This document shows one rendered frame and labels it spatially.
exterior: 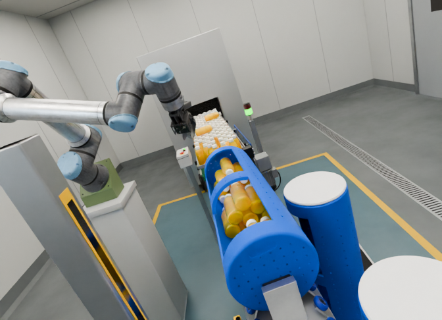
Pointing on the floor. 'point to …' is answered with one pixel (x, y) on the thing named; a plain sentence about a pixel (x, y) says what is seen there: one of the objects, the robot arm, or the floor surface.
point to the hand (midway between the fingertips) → (191, 135)
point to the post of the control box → (202, 200)
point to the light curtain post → (66, 230)
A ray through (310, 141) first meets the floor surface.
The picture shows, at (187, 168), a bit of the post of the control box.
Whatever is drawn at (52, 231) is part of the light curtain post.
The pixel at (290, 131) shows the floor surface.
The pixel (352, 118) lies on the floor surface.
